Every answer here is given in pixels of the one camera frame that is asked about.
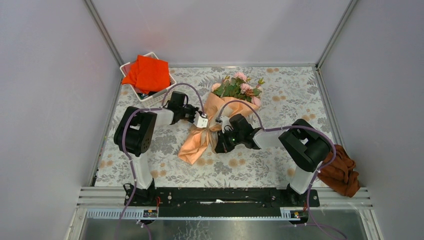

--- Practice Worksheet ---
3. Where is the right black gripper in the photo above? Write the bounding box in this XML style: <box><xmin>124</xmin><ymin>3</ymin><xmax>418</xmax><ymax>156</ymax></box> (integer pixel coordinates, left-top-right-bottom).
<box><xmin>215</xmin><ymin>128</ymin><xmax>244</xmax><ymax>155</ymax></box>

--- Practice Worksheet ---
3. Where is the beige kraft wrapping paper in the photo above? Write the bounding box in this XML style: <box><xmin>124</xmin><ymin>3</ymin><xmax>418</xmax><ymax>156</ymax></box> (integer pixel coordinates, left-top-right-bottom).
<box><xmin>177</xmin><ymin>92</ymin><xmax>261</xmax><ymax>165</ymax></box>

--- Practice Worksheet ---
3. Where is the tan ribbon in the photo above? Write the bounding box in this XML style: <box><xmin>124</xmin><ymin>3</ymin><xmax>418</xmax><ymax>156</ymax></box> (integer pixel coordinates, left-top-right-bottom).
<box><xmin>202</xmin><ymin>121</ymin><xmax>221</xmax><ymax>141</ymax></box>

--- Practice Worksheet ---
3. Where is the pink fake flower bouquet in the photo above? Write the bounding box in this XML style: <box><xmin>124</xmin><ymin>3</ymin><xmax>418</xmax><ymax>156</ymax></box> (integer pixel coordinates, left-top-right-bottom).
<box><xmin>211</xmin><ymin>72</ymin><xmax>265</xmax><ymax>107</ymax></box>

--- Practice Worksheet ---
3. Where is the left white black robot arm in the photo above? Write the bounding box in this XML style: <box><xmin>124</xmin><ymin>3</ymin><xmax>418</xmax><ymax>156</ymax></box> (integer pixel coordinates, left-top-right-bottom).
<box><xmin>113</xmin><ymin>91</ymin><xmax>207</xmax><ymax>206</ymax></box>

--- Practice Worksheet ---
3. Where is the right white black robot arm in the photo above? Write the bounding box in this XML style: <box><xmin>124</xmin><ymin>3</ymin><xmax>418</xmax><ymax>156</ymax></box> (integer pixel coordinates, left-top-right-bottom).
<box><xmin>214</xmin><ymin>114</ymin><xmax>336</xmax><ymax>206</ymax></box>

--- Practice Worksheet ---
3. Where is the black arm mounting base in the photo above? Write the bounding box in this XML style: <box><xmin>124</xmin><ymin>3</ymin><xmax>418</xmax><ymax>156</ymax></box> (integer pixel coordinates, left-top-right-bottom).
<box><xmin>123</xmin><ymin>183</ymin><xmax>320</xmax><ymax>218</ymax></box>

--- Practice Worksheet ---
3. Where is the orange cloth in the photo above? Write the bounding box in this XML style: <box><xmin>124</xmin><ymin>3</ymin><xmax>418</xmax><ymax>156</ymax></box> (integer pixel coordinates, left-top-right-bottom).
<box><xmin>121</xmin><ymin>55</ymin><xmax>171</xmax><ymax>94</ymax></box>

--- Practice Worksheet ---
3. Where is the floral patterned table mat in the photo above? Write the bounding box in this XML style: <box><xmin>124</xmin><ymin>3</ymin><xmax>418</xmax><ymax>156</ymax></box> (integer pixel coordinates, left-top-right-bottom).
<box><xmin>94</xmin><ymin>66</ymin><xmax>332</xmax><ymax>188</ymax></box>

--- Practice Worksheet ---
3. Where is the brown cloth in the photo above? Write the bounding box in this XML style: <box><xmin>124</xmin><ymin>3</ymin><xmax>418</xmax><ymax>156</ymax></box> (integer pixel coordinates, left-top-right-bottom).
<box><xmin>317</xmin><ymin>144</ymin><xmax>361</xmax><ymax>198</ymax></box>

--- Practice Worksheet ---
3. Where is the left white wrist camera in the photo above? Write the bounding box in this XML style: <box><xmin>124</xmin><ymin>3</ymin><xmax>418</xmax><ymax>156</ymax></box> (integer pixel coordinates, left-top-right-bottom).
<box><xmin>193</xmin><ymin>112</ymin><xmax>209</xmax><ymax>129</ymax></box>

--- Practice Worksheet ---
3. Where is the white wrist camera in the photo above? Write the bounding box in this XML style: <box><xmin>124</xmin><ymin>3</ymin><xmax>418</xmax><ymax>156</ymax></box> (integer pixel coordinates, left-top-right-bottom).
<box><xmin>215</xmin><ymin>115</ymin><xmax>234</xmax><ymax>133</ymax></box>
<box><xmin>193</xmin><ymin>112</ymin><xmax>209</xmax><ymax>129</ymax></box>

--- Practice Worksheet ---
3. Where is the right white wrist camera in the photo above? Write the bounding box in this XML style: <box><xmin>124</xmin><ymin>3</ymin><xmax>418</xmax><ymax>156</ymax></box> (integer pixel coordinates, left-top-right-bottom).
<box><xmin>215</xmin><ymin>115</ymin><xmax>234</xmax><ymax>133</ymax></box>

